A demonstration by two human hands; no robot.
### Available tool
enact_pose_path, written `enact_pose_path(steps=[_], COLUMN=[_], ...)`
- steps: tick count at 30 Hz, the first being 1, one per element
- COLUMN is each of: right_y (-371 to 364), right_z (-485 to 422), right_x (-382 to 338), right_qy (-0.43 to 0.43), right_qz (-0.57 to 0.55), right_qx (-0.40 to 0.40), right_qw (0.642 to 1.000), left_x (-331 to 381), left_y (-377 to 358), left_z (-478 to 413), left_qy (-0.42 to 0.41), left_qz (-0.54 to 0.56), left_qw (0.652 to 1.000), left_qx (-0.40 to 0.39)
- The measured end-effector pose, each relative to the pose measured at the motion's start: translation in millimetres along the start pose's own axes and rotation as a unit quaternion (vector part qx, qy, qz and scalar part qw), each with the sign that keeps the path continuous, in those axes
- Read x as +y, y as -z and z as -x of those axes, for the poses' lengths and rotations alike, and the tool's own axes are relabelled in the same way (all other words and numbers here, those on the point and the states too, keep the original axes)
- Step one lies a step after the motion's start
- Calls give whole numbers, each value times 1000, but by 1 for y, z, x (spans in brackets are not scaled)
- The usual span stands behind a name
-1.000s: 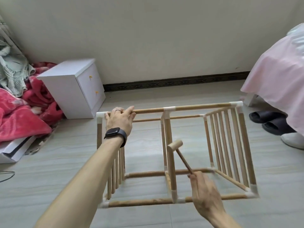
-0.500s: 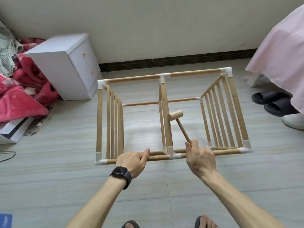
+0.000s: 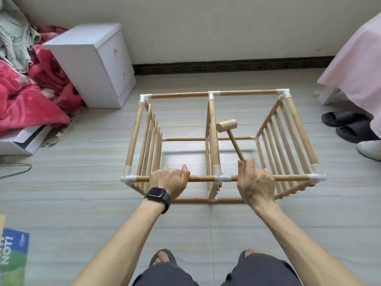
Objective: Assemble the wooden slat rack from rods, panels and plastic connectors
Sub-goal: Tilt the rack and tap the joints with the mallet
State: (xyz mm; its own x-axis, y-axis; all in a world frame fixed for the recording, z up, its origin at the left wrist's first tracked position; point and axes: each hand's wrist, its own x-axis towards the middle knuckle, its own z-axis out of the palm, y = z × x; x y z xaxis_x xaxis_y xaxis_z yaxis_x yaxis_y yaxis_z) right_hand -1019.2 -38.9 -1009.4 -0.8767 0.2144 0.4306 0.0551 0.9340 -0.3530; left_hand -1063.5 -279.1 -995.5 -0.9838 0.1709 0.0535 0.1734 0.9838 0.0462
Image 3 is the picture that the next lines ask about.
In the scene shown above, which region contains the person's left hand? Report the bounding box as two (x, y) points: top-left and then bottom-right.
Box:
(149, 164), (191, 200)

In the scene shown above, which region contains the person's right hand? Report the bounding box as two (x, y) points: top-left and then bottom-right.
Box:
(237, 158), (276, 206)

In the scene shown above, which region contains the person's right forearm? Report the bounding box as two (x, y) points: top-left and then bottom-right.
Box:
(256, 196), (364, 286)

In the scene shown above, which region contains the person's left forearm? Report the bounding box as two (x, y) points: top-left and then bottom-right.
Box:
(71, 199), (164, 286)

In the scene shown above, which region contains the person's black sandal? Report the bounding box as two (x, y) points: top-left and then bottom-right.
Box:
(237, 249), (258, 266)
(149, 249), (177, 267)

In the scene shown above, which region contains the black smartwatch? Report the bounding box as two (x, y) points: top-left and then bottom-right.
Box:
(144, 187), (172, 214)

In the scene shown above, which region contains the wooden mallet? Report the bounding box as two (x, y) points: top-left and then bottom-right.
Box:
(216, 119), (246, 163)

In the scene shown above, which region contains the black slipper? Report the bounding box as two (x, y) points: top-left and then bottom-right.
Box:
(336, 119), (380, 143)
(322, 110), (370, 128)

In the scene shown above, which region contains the white bed leg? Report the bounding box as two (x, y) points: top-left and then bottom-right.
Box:
(318, 86), (340, 106)

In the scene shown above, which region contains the white shoe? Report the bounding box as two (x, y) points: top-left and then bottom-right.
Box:
(357, 140), (381, 161)

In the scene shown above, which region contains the white box cabinet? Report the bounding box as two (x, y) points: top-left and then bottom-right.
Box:
(43, 23), (137, 109)

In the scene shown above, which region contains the flat white box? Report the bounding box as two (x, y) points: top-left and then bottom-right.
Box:
(0, 124), (53, 155)

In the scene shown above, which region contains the pink ruffled bed skirt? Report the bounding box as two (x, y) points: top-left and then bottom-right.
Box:
(317, 12), (381, 137)

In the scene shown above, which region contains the red fleece blanket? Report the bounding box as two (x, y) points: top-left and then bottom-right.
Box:
(0, 25), (84, 136)

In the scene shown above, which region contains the green cardboard box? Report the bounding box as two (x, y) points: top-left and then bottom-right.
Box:
(0, 214), (31, 286)

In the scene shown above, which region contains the pale green cloth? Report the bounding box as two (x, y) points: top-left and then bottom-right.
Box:
(0, 0), (42, 74)

